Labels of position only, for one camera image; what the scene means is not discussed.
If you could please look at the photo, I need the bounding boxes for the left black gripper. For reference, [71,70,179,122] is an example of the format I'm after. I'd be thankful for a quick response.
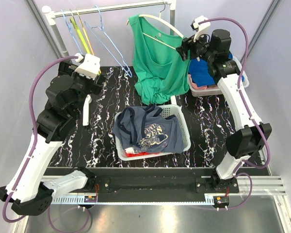
[61,58,107,117]

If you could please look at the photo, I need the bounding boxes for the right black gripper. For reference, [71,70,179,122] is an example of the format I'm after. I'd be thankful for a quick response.
[176,29,215,64]

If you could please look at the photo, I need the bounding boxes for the green t-shirt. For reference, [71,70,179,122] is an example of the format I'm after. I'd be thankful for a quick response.
[129,15,190,105]

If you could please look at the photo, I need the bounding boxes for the lime green hanger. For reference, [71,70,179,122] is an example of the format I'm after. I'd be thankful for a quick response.
[69,9,101,75]

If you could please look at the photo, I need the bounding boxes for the cream curved wooden hanger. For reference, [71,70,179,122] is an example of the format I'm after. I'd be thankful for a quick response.
[138,0,184,50]

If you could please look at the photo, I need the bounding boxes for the light blue wire hanger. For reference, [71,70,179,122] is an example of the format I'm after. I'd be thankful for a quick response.
[61,10,82,53]

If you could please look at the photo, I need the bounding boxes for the dark navy tank top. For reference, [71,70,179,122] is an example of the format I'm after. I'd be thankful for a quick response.
[112,104,185,154]

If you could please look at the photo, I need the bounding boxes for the white tank top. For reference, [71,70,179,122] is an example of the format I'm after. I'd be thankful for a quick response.
[125,147,136,154]

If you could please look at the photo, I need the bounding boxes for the red tank top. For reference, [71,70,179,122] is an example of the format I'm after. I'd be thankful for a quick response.
[125,150,150,158]

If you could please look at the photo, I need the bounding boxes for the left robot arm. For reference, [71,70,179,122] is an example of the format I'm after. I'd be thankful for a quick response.
[0,53,106,218]

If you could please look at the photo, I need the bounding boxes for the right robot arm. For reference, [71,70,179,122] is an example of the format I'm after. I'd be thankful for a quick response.
[176,29,272,193]

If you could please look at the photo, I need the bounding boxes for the folded blue clothes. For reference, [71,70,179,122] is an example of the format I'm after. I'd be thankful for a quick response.
[189,52,245,87]

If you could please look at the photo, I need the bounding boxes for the small white laundry basket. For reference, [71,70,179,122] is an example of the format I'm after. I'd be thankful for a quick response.
[188,55,250,97]

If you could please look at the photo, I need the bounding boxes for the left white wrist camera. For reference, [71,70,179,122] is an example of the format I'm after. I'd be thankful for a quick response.
[75,53,100,80]

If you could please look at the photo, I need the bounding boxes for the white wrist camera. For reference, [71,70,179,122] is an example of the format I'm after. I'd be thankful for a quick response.
[191,15,210,42]
[75,53,100,80]

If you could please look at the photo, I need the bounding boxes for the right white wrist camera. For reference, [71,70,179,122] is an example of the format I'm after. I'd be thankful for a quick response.
[191,15,210,42]

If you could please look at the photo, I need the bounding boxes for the white clothes rack frame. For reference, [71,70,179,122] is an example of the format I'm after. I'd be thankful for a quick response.
[41,0,177,127]

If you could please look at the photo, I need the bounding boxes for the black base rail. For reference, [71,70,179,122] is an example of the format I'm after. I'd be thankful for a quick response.
[42,166,272,203]

